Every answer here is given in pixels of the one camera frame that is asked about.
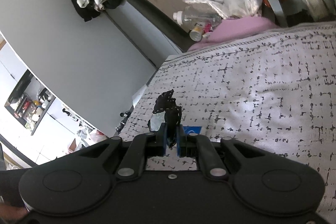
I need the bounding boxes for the patterned white bed cover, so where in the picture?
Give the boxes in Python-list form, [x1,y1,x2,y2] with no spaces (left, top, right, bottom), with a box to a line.
[120,22,335,223]

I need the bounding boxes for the grey door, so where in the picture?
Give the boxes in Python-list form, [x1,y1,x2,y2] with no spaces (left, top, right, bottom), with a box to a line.
[106,0,190,69]

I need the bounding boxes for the pink pillow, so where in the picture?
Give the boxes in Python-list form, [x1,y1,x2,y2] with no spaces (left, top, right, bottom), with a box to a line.
[188,16,279,51]

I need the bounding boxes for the kitchen shelf with items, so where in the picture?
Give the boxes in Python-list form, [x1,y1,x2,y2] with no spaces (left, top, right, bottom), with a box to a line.
[5,70,55,136]

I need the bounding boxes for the white red plastic bag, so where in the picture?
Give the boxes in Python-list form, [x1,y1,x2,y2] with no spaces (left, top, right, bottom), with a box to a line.
[78,129,108,147]

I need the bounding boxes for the clear plastic bottle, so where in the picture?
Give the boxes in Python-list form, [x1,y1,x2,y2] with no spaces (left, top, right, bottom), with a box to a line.
[173,5,222,32]

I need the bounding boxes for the black stitched plush patch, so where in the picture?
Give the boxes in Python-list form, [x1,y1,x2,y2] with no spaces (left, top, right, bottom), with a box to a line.
[147,89,182,149]

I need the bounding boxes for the white crumpled pillow bag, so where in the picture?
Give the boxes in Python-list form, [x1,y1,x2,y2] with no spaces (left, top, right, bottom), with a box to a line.
[183,0,263,19]

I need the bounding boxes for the person's left hand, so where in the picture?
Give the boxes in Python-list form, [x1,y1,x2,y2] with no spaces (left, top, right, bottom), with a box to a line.
[0,203,29,221]

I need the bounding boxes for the paper cup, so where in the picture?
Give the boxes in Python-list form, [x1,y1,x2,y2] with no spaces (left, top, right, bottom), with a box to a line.
[189,22,205,42]

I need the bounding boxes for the blue tissue pack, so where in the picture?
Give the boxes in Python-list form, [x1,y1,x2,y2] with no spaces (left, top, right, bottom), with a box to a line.
[183,126,202,135]

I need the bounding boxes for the white square box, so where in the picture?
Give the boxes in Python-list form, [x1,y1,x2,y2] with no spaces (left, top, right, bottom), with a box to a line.
[132,84,147,107]

